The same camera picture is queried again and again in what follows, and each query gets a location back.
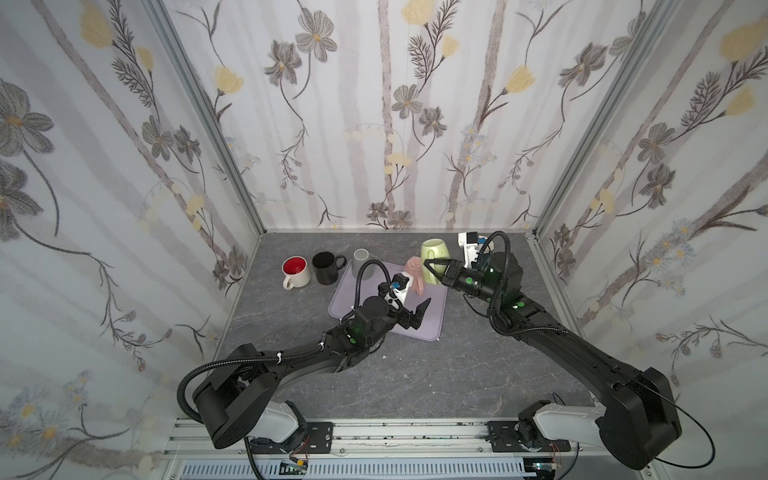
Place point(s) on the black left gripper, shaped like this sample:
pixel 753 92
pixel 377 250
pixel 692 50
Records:
pixel 405 315

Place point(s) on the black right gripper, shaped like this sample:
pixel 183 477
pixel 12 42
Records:
pixel 453 276

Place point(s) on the light green ceramic mug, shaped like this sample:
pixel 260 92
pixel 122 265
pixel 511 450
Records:
pixel 434 252

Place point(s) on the black ceramic mug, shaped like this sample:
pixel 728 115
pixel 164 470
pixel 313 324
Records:
pixel 327 267

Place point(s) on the cream mug red inside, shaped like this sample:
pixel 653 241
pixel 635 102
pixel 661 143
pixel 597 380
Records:
pixel 296 273

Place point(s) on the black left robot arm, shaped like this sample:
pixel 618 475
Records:
pixel 232 397

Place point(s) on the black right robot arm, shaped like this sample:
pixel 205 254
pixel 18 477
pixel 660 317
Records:
pixel 637 419

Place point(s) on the pink ceramic mug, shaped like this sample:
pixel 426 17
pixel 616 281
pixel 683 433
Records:
pixel 413 270

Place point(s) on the grey ceramic mug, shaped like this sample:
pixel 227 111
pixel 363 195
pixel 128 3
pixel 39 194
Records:
pixel 359 257

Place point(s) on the lavender plastic tray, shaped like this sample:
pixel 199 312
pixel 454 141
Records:
pixel 343 301

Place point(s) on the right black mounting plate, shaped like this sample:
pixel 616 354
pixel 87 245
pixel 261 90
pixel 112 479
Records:
pixel 504 435

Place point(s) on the black mounting plate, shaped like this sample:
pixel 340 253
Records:
pixel 312 438
pixel 504 435

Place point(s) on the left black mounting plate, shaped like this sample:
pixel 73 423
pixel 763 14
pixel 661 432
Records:
pixel 312 438

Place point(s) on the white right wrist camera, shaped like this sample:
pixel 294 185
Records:
pixel 471 244

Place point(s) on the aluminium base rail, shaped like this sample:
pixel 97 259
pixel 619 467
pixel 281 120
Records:
pixel 353 439

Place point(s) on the white slotted cable duct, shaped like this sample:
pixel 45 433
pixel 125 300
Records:
pixel 415 468

